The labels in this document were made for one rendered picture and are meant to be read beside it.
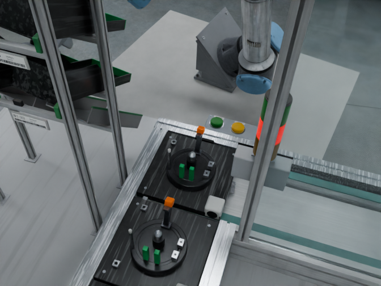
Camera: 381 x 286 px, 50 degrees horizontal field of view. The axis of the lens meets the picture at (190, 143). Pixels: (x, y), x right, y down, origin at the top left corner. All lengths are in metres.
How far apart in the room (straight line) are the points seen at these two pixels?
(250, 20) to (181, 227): 0.59
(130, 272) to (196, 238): 0.18
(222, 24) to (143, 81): 0.37
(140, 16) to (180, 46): 1.87
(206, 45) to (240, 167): 0.74
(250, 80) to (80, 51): 2.13
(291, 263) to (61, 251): 0.61
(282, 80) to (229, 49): 0.87
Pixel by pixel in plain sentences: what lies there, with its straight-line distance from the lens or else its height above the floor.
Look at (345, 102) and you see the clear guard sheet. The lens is 0.71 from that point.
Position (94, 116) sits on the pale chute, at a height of 1.18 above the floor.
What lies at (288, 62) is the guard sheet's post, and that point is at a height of 1.52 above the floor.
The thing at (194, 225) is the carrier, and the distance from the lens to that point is 1.08.
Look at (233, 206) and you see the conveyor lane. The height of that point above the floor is 0.92.
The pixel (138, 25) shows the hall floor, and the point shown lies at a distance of 3.54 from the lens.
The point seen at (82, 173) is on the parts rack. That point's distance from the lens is 0.98.
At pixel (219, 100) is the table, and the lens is 1.55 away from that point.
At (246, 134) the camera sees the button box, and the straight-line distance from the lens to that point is 1.30.
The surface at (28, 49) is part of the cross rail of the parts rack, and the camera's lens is 0.78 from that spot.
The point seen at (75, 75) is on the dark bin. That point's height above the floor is 1.34.
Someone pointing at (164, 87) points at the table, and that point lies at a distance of 1.60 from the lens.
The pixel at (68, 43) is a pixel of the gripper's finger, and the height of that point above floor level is 1.24.
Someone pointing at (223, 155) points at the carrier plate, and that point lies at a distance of 1.23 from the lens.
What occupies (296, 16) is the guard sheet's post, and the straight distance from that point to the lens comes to 0.62.
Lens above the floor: 1.91
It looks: 49 degrees down
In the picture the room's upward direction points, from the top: 3 degrees clockwise
